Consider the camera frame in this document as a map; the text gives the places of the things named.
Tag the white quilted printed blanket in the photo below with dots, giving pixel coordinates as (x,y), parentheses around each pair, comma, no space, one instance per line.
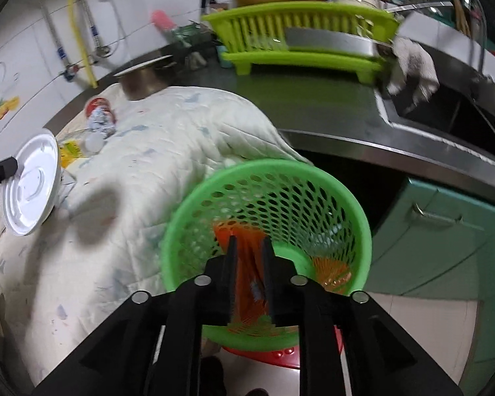
(148,152)

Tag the orange snack packet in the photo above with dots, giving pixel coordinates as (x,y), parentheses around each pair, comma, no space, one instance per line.
(247,255)
(332,274)

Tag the white bottle cap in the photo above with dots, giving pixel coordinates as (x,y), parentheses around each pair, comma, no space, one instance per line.
(93,143)

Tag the steel sink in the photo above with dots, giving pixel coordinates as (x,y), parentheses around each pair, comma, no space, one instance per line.
(437,111)

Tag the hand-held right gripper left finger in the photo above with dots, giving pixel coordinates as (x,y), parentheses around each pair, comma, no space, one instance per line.
(232,264)

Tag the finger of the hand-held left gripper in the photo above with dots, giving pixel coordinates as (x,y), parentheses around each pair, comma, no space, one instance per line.
(0,171)

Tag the steel saucepan with lid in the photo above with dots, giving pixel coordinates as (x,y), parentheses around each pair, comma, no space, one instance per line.
(140,82)

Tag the yellow printed packet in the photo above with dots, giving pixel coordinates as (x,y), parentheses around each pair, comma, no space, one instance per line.
(70,152)

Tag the wooden chopsticks bundle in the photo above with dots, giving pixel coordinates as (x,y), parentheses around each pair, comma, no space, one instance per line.
(458,4)

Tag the steel faucet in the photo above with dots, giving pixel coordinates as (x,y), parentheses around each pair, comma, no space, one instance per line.
(478,16)

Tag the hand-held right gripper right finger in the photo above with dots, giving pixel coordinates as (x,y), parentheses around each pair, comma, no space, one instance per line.
(267,264)

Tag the green mesh plastic basket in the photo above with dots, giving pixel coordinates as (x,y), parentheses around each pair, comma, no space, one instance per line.
(251,172)

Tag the fruit wall sticker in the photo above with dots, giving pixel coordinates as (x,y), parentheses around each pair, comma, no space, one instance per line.
(6,108)

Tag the steel flexible pipe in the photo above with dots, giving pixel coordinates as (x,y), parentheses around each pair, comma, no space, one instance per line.
(57,45)
(93,29)

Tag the green plastic dish rack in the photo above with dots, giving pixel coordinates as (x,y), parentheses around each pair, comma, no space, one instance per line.
(297,18)

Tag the green cabinet drawer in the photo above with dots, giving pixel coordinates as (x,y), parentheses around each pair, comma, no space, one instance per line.
(429,247)

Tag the steel ladle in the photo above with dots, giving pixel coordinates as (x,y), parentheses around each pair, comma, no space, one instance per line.
(416,6)

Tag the steel cleaver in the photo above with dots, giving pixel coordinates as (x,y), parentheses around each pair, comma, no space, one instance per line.
(330,41)

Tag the teal cup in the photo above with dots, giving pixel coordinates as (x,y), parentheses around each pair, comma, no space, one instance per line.
(223,55)

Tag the pink bottle brush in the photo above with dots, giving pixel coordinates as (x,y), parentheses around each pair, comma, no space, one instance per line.
(161,19)

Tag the green utensil holder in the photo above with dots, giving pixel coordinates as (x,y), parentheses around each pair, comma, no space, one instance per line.
(189,35)

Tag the white round plastic lid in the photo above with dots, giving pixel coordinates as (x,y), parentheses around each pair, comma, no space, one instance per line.
(29,185)

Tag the white dish cloth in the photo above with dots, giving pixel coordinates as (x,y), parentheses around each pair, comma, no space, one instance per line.
(412,66)

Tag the red plastic stool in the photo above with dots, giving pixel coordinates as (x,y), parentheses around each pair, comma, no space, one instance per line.
(280,357)

